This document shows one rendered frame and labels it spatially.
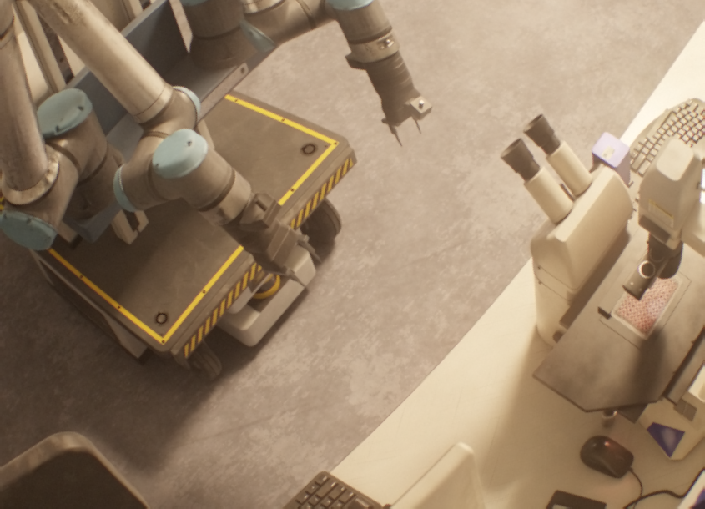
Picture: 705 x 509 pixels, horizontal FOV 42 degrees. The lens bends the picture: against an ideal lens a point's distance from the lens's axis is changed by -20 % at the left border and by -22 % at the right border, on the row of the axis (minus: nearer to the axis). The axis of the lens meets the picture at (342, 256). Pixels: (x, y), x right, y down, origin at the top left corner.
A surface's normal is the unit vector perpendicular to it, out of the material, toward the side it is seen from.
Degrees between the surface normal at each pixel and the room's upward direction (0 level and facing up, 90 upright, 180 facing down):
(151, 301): 0
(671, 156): 0
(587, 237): 62
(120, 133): 0
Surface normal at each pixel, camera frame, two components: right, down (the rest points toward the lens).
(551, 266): -0.68, 0.63
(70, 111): -0.17, -0.63
